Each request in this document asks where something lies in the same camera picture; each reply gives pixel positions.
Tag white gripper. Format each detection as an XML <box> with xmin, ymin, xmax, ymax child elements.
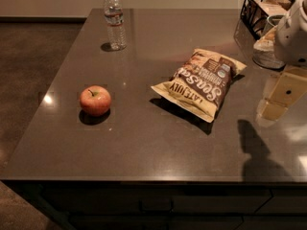
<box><xmin>259</xmin><ymin>0</ymin><xmax>307</xmax><ymax>121</ymax></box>

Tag red apple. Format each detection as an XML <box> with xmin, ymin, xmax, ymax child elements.
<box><xmin>79</xmin><ymin>85</ymin><xmax>111</xmax><ymax>117</ymax></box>

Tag brown yellow chip bag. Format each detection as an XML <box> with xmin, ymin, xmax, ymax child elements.
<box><xmin>152</xmin><ymin>49</ymin><xmax>247</xmax><ymax>123</ymax></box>

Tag clear plastic water bottle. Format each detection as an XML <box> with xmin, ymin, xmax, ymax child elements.
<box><xmin>104</xmin><ymin>0</ymin><xmax>127</xmax><ymax>51</ymax></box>

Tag dark cabinet drawers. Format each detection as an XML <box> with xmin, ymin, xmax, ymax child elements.
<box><xmin>6</xmin><ymin>181</ymin><xmax>307</xmax><ymax>230</ymax></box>

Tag black wire basket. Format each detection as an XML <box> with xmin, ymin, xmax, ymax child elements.
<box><xmin>240</xmin><ymin>0</ymin><xmax>298</xmax><ymax>40</ymax></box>

